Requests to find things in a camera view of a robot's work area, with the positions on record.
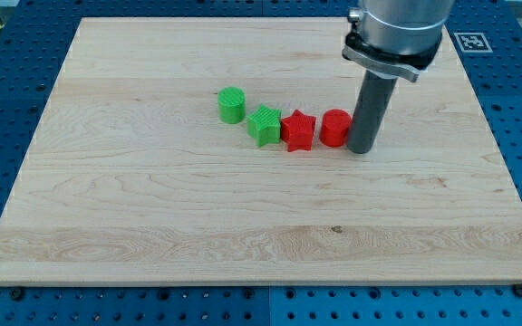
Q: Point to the red cylinder block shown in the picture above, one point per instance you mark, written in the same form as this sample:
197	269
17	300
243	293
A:
334	128

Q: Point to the green star block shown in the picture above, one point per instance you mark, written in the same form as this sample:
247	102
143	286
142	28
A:
264	125

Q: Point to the green cylinder block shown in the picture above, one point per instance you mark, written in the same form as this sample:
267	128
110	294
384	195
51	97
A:
231	105

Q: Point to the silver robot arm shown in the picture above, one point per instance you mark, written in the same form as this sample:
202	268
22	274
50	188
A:
395	38

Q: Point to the black white fiducial marker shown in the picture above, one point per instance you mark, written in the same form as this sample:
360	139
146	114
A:
472	42

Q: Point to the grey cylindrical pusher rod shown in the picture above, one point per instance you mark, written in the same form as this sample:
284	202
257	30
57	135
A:
372	102

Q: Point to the red star block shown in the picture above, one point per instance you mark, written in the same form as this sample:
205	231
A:
297	131

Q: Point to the wooden board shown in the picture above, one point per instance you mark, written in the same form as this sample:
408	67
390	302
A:
132	179

